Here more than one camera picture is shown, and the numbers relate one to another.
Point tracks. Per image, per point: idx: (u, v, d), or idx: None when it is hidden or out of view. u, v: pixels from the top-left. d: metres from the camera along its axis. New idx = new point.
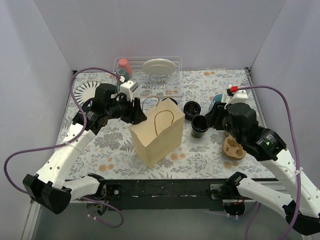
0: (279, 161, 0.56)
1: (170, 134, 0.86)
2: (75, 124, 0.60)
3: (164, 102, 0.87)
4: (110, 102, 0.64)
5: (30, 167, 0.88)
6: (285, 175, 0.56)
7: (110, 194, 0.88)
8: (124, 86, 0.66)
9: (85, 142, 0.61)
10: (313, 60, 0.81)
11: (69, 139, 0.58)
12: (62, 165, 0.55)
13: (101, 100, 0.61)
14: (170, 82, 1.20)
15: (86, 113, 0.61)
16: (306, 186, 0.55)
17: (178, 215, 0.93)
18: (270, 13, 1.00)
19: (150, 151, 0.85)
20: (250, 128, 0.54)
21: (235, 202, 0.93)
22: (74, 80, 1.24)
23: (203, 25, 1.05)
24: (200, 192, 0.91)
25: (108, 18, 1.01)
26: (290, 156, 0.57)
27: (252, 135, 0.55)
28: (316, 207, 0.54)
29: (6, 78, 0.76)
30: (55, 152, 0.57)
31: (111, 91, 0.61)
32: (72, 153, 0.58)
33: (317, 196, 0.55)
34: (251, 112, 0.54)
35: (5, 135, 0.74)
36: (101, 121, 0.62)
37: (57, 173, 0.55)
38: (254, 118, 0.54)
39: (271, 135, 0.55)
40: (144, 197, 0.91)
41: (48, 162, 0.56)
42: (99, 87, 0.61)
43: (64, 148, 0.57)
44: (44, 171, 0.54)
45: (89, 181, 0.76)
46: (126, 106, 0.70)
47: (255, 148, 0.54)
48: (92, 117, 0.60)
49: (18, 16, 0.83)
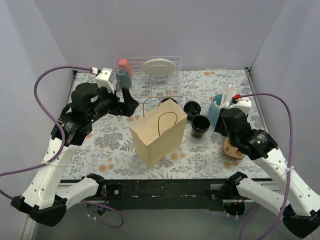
0: (270, 159, 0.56)
1: (170, 134, 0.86)
2: (54, 139, 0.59)
3: (166, 102, 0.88)
4: (90, 106, 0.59)
5: (30, 167, 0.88)
6: (276, 172, 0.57)
7: (110, 194, 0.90)
8: (101, 79, 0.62)
9: (68, 156, 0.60)
10: (313, 60, 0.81)
11: (49, 158, 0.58)
12: (45, 186, 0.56)
13: (79, 107, 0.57)
14: (170, 82, 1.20)
15: (65, 124, 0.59)
16: (297, 184, 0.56)
17: (178, 216, 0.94)
18: (270, 13, 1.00)
19: (151, 151, 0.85)
20: (242, 128, 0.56)
21: (235, 202, 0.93)
22: (74, 80, 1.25)
23: (203, 25, 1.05)
24: (200, 192, 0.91)
25: (108, 18, 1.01)
26: (281, 155, 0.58)
27: (245, 136, 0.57)
28: (307, 205, 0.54)
29: (6, 78, 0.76)
30: (39, 173, 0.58)
31: (89, 95, 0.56)
32: (54, 172, 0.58)
33: (309, 194, 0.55)
34: (242, 113, 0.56)
35: (5, 135, 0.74)
36: (82, 130, 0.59)
37: (42, 194, 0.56)
38: (245, 119, 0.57)
39: (263, 135, 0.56)
40: (144, 198, 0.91)
41: (32, 183, 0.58)
42: (75, 91, 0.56)
43: (46, 168, 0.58)
44: (30, 194, 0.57)
45: (88, 184, 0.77)
46: (110, 101, 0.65)
47: (246, 147, 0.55)
48: (71, 128, 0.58)
49: (18, 16, 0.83)
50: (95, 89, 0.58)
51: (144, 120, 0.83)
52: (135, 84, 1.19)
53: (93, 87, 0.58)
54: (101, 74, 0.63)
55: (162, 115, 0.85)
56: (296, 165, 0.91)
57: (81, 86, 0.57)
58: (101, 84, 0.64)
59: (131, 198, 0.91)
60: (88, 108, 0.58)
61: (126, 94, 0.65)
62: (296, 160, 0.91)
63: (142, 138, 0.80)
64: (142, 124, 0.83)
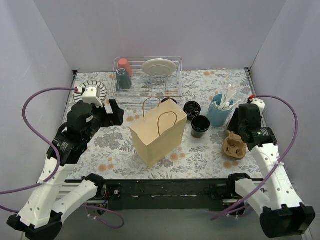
0: (262, 149, 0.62)
1: (170, 134, 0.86)
2: (50, 159, 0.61)
3: (166, 102, 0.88)
4: (86, 125, 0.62)
5: (30, 167, 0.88)
6: (264, 162, 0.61)
7: (110, 194, 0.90)
8: (89, 96, 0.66)
9: (64, 175, 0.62)
10: (313, 60, 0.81)
11: (45, 178, 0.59)
12: (41, 205, 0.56)
13: (75, 127, 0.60)
14: (170, 82, 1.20)
15: (61, 144, 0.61)
16: (280, 179, 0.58)
17: (178, 216, 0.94)
18: (270, 13, 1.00)
19: (151, 151, 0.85)
20: (250, 119, 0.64)
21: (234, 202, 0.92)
22: (74, 80, 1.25)
23: (203, 25, 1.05)
24: (200, 192, 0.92)
25: (108, 18, 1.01)
26: (276, 151, 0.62)
27: (251, 127, 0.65)
28: (281, 199, 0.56)
29: (6, 79, 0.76)
30: (34, 192, 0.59)
31: (85, 115, 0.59)
32: (50, 191, 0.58)
33: (288, 192, 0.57)
34: (255, 108, 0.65)
35: (5, 135, 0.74)
36: (77, 149, 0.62)
37: (38, 213, 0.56)
38: (256, 114, 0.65)
39: (266, 130, 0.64)
40: (144, 197, 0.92)
41: (28, 202, 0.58)
42: (71, 111, 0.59)
43: (41, 188, 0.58)
44: (26, 213, 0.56)
45: (85, 190, 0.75)
46: (100, 115, 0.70)
47: (246, 135, 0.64)
48: (67, 148, 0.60)
49: (18, 17, 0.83)
50: (90, 108, 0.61)
51: (144, 120, 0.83)
52: (135, 84, 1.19)
53: (88, 107, 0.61)
54: (87, 92, 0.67)
55: (162, 115, 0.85)
56: (296, 165, 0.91)
57: (77, 108, 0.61)
58: (90, 102, 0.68)
59: (131, 198, 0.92)
60: (83, 127, 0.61)
61: (115, 105, 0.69)
62: (296, 160, 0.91)
63: (142, 138, 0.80)
64: (142, 124, 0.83)
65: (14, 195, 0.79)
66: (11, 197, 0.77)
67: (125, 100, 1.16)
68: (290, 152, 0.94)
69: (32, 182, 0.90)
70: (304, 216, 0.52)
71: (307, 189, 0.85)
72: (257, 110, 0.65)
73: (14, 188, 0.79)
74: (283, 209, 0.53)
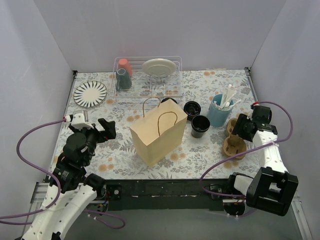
0: (262, 133, 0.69)
1: (171, 134, 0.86)
2: (51, 186, 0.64)
3: (167, 102, 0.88)
4: (83, 153, 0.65)
5: (30, 168, 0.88)
6: (261, 140, 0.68)
7: (110, 194, 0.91)
8: (78, 122, 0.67)
9: (65, 199, 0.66)
10: (313, 60, 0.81)
11: (47, 203, 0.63)
12: (44, 229, 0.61)
13: (72, 158, 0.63)
14: (170, 82, 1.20)
15: (61, 173, 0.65)
16: (272, 153, 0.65)
17: (178, 215, 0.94)
18: (270, 13, 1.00)
19: (151, 153, 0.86)
20: (259, 115, 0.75)
21: (235, 202, 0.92)
22: (74, 80, 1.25)
23: (203, 25, 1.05)
24: (199, 192, 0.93)
25: (108, 18, 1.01)
26: (275, 137, 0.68)
27: (258, 121, 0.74)
28: (268, 164, 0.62)
29: (6, 78, 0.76)
30: (37, 216, 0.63)
31: (80, 147, 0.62)
32: (52, 216, 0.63)
33: (276, 162, 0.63)
34: (266, 109, 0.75)
35: (5, 135, 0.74)
36: (77, 177, 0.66)
37: (41, 237, 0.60)
38: (266, 113, 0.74)
39: (271, 126, 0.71)
40: (143, 198, 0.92)
41: (31, 227, 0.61)
42: (66, 145, 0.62)
43: (44, 212, 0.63)
44: (29, 236, 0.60)
45: (81, 199, 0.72)
46: (93, 136, 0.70)
47: (252, 125, 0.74)
48: (67, 177, 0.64)
49: (18, 17, 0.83)
50: (84, 139, 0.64)
51: (144, 120, 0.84)
52: (135, 84, 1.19)
53: (81, 139, 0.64)
54: (75, 118, 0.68)
55: (162, 116, 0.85)
56: (295, 165, 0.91)
57: (71, 140, 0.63)
58: (81, 126, 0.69)
59: (131, 198, 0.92)
60: (79, 157, 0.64)
61: (103, 123, 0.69)
62: (296, 160, 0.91)
63: (142, 138, 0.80)
64: (142, 124, 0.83)
65: (15, 195, 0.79)
66: (11, 197, 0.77)
67: (125, 100, 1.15)
68: (289, 152, 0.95)
69: (32, 183, 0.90)
70: (287, 181, 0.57)
71: (307, 187, 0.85)
72: (268, 111, 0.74)
73: (15, 188, 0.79)
74: (266, 168, 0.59)
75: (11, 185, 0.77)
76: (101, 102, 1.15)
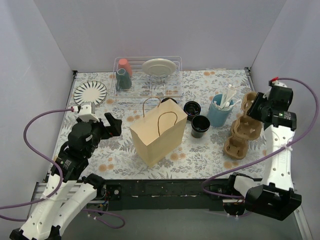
0: (277, 130, 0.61)
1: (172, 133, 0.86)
2: (53, 175, 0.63)
3: (166, 102, 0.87)
4: (87, 143, 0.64)
5: (30, 167, 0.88)
6: (272, 142, 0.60)
7: (110, 195, 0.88)
8: (84, 113, 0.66)
9: (65, 191, 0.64)
10: (313, 60, 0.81)
11: (48, 193, 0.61)
12: (44, 220, 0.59)
13: (76, 146, 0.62)
14: (170, 82, 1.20)
15: (64, 162, 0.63)
16: (281, 161, 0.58)
17: (178, 215, 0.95)
18: (269, 13, 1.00)
19: (151, 153, 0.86)
20: (277, 100, 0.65)
21: (235, 202, 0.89)
22: (74, 80, 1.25)
23: (203, 25, 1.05)
24: (200, 192, 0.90)
25: (108, 19, 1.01)
26: (289, 137, 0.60)
27: (276, 107, 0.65)
28: (272, 177, 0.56)
29: (6, 79, 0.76)
30: (37, 207, 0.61)
31: (85, 135, 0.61)
32: (53, 206, 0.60)
33: (282, 175, 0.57)
34: (287, 91, 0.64)
35: (5, 134, 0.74)
36: (79, 167, 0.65)
37: (40, 228, 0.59)
38: (286, 98, 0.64)
39: (290, 114, 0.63)
40: (144, 198, 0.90)
41: (31, 217, 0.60)
42: (71, 132, 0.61)
43: (44, 202, 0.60)
44: (29, 227, 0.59)
45: (83, 195, 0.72)
46: (98, 129, 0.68)
47: (267, 112, 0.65)
48: (70, 166, 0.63)
49: (18, 16, 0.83)
50: (89, 128, 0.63)
51: (144, 120, 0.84)
52: (135, 84, 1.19)
53: (86, 127, 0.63)
54: (82, 109, 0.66)
55: (162, 116, 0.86)
56: (295, 165, 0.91)
57: (77, 128, 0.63)
58: (87, 118, 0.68)
59: (131, 198, 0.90)
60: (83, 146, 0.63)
61: (110, 117, 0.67)
62: (296, 160, 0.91)
63: (142, 139, 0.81)
64: (142, 124, 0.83)
65: (15, 195, 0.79)
66: (11, 196, 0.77)
67: (125, 100, 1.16)
68: None
69: (32, 182, 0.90)
70: (289, 199, 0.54)
71: (307, 188, 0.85)
72: (289, 94, 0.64)
73: (15, 187, 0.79)
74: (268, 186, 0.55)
75: (11, 184, 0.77)
76: (101, 102, 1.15)
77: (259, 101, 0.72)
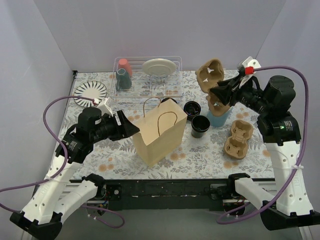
0: (282, 148, 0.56)
1: (172, 132, 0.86)
2: (58, 156, 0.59)
3: (167, 102, 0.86)
4: (95, 127, 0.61)
5: (30, 167, 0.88)
6: (281, 164, 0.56)
7: (110, 194, 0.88)
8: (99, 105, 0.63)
9: (71, 173, 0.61)
10: (313, 61, 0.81)
11: (52, 174, 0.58)
12: (47, 201, 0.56)
13: (84, 127, 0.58)
14: (170, 82, 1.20)
15: (69, 143, 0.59)
16: (296, 184, 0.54)
17: (178, 215, 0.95)
18: (270, 13, 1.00)
19: (151, 151, 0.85)
20: (278, 106, 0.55)
21: (235, 202, 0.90)
22: (74, 80, 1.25)
23: (204, 25, 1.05)
24: (200, 192, 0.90)
25: (108, 19, 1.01)
26: (296, 151, 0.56)
27: (274, 116, 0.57)
28: (292, 206, 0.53)
29: (6, 79, 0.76)
30: (40, 189, 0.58)
31: (95, 117, 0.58)
32: (56, 187, 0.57)
33: (301, 198, 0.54)
34: (291, 95, 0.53)
35: (6, 134, 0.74)
36: (85, 150, 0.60)
37: (43, 210, 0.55)
38: (288, 103, 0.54)
39: (290, 122, 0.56)
40: (143, 198, 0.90)
41: (33, 198, 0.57)
42: (82, 113, 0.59)
43: (48, 184, 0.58)
44: (31, 208, 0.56)
45: (85, 189, 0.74)
46: (110, 126, 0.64)
47: (266, 126, 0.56)
48: (75, 147, 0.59)
49: (18, 15, 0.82)
50: (100, 112, 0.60)
51: (145, 120, 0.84)
52: (135, 84, 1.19)
53: (96, 110, 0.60)
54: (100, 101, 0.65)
55: (162, 116, 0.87)
56: None
57: (86, 109, 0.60)
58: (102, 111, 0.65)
59: (131, 198, 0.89)
60: (92, 129, 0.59)
61: (121, 115, 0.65)
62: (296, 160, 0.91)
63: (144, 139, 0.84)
64: (142, 124, 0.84)
65: (15, 195, 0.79)
66: (11, 197, 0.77)
67: (125, 100, 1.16)
68: None
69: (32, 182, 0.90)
70: (313, 221, 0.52)
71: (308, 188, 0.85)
72: (293, 97, 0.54)
73: (15, 187, 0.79)
74: (291, 217, 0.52)
75: (11, 185, 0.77)
76: None
77: (235, 94, 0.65)
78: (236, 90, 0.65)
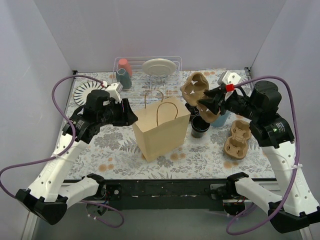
0: (279, 150, 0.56)
1: (173, 128, 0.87)
2: (65, 135, 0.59)
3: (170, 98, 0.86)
4: (102, 109, 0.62)
5: (30, 167, 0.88)
6: (281, 166, 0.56)
7: (110, 194, 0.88)
8: (109, 89, 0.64)
9: (76, 153, 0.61)
10: (314, 60, 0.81)
11: (59, 152, 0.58)
12: (53, 179, 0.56)
13: (93, 107, 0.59)
14: (170, 82, 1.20)
15: (76, 122, 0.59)
16: (299, 184, 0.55)
17: (178, 215, 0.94)
18: (270, 13, 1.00)
19: (148, 143, 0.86)
20: (267, 111, 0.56)
21: (235, 202, 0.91)
22: (74, 80, 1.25)
23: (203, 25, 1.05)
24: (200, 192, 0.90)
25: (108, 19, 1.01)
26: (293, 150, 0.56)
27: (264, 120, 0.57)
28: (300, 206, 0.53)
29: (6, 79, 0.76)
30: (46, 166, 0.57)
31: (103, 98, 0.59)
32: (63, 166, 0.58)
33: (306, 197, 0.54)
34: (276, 97, 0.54)
35: (6, 134, 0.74)
36: (92, 129, 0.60)
37: (49, 187, 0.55)
38: (275, 105, 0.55)
39: (282, 124, 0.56)
40: (143, 198, 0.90)
41: (39, 176, 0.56)
42: (91, 93, 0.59)
43: (55, 161, 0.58)
44: (36, 186, 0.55)
45: (88, 184, 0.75)
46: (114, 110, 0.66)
47: (259, 132, 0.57)
48: (82, 126, 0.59)
49: (17, 15, 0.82)
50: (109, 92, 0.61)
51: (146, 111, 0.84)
52: (135, 84, 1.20)
53: (106, 92, 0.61)
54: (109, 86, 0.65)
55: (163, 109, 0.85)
56: None
57: (95, 90, 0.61)
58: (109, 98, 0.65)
59: (130, 198, 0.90)
60: (99, 110, 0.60)
61: (126, 104, 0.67)
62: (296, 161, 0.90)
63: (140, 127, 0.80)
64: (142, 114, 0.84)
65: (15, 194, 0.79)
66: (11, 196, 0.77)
67: None
68: None
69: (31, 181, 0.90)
70: None
71: None
72: (278, 100, 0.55)
73: (15, 187, 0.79)
74: (301, 218, 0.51)
75: (11, 184, 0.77)
76: None
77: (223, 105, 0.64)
78: (223, 103, 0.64)
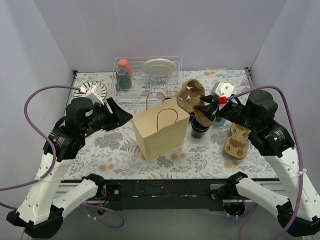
0: (283, 159, 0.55)
1: (174, 130, 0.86)
2: (46, 154, 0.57)
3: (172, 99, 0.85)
4: (86, 119, 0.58)
5: (30, 167, 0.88)
6: (287, 173, 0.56)
7: (110, 195, 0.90)
8: (87, 93, 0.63)
9: (62, 170, 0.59)
10: (313, 60, 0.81)
11: (42, 173, 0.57)
12: (40, 202, 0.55)
13: (73, 120, 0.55)
14: (170, 82, 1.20)
15: (57, 139, 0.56)
16: (306, 189, 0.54)
17: (178, 216, 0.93)
18: (269, 13, 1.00)
19: (148, 145, 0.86)
20: (264, 120, 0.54)
21: (235, 202, 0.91)
22: (74, 80, 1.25)
23: (203, 25, 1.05)
24: (200, 192, 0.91)
25: (108, 19, 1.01)
26: (295, 155, 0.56)
27: (262, 130, 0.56)
28: (311, 211, 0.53)
29: (6, 79, 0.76)
30: (32, 188, 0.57)
31: (84, 109, 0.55)
32: (48, 187, 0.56)
33: (315, 200, 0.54)
34: (272, 106, 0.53)
35: (6, 134, 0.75)
36: (75, 144, 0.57)
37: (36, 210, 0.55)
38: (272, 114, 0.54)
39: (281, 131, 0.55)
40: (143, 198, 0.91)
41: (26, 199, 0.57)
42: (68, 106, 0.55)
43: (39, 184, 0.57)
44: (25, 209, 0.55)
45: (88, 188, 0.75)
46: (103, 115, 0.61)
47: (260, 142, 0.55)
48: (63, 143, 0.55)
49: (17, 15, 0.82)
50: (90, 102, 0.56)
51: (147, 112, 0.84)
52: (135, 84, 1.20)
53: (86, 101, 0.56)
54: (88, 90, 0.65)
55: (164, 111, 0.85)
56: None
57: (75, 100, 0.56)
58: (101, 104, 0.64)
59: (131, 198, 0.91)
60: (83, 122, 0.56)
61: (112, 103, 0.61)
62: None
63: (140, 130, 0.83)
64: (144, 115, 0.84)
65: (15, 194, 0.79)
66: (11, 196, 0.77)
67: (125, 100, 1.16)
68: None
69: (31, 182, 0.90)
70: None
71: None
72: (275, 109, 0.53)
73: (15, 187, 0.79)
74: (314, 222, 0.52)
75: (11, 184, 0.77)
76: None
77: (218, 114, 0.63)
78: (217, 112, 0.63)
